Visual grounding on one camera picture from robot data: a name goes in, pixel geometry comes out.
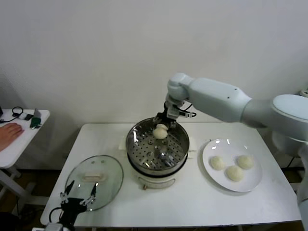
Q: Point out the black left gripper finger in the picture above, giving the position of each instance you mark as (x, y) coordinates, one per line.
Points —
(70, 187)
(94, 189)

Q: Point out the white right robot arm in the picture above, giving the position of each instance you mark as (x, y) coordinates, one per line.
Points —
(216, 96)

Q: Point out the white steamed baozi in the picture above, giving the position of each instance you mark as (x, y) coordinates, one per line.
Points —
(245, 161)
(217, 162)
(160, 134)
(234, 173)

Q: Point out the white side table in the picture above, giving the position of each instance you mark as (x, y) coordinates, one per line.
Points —
(26, 142)

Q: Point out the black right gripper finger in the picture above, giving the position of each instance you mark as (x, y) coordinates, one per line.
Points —
(156, 121)
(172, 125)

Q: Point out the oval glass pot lid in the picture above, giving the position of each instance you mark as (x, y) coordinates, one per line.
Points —
(110, 168)

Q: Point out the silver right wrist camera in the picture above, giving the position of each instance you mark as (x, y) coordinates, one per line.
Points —
(173, 111)

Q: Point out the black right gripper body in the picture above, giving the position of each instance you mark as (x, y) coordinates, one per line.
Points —
(166, 116)

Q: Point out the small black device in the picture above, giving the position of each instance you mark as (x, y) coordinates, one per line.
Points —
(29, 117)

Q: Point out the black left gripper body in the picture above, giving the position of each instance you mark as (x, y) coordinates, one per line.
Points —
(72, 205)

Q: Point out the small white device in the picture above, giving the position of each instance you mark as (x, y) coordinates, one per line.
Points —
(22, 116)

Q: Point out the white round plate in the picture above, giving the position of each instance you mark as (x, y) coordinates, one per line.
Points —
(250, 178)

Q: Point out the perforated steel steamer basket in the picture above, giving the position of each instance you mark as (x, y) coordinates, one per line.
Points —
(178, 142)

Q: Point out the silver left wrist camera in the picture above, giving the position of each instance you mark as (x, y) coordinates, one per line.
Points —
(53, 227)

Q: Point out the grey upright card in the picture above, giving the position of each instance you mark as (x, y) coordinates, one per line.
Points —
(37, 113)

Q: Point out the white electric cooker base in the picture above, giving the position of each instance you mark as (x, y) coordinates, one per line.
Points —
(156, 181)

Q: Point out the bare person hand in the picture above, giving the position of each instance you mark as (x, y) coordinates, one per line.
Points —
(9, 134)

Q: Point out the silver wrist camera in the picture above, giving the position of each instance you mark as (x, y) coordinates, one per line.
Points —
(53, 227)
(173, 111)

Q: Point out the small green box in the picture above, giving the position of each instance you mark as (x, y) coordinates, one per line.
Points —
(36, 121)

